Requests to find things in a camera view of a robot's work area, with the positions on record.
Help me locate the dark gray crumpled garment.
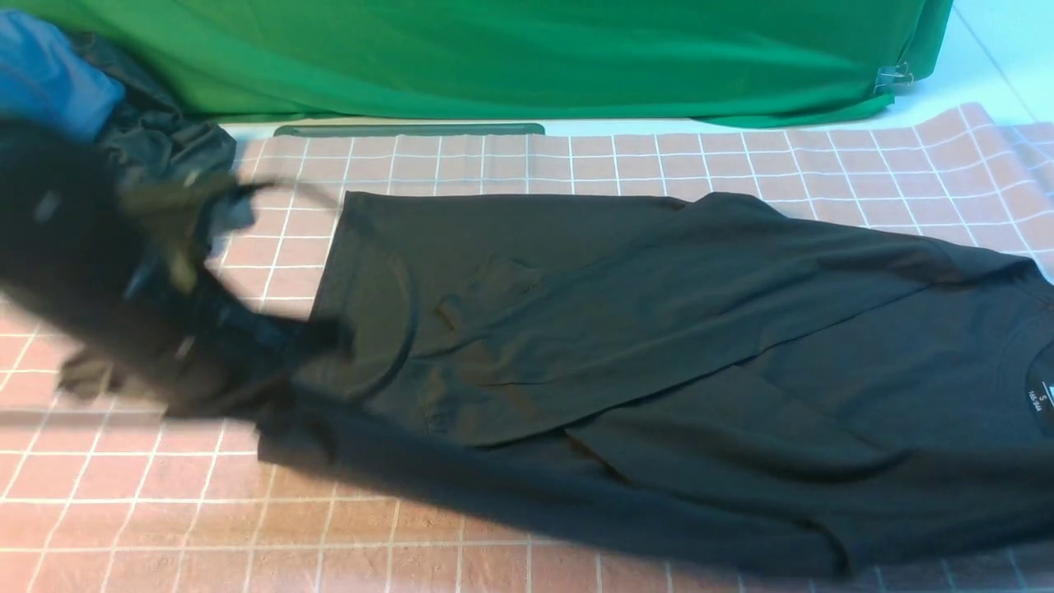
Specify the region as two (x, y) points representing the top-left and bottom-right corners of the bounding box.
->
(65, 29), (237, 184)

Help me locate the blue crumpled garment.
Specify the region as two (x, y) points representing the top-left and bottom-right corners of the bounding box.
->
(1, 8), (125, 140)

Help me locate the green strip at table edge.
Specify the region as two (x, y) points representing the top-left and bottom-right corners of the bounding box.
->
(273, 123), (546, 138)

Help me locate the dark gray long-sleeve top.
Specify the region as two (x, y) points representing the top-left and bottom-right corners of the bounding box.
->
(260, 193), (1052, 577)

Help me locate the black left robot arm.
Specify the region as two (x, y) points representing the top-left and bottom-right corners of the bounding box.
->
(1, 117), (353, 419)

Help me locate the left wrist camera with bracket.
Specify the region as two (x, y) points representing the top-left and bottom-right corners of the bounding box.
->
(118, 173), (295, 294)

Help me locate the metal binder clip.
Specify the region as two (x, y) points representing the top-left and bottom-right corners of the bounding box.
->
(873, 63), (915, 95)

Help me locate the pink grid-pattern table mat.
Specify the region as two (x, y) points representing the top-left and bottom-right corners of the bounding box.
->
(2, 104), (1052, 592)

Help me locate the green backdrop cloth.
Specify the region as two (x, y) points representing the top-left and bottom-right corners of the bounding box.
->
(2, 1), (953, 129)

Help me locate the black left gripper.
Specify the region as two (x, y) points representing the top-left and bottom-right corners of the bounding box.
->
(165, 273), (354, 421)

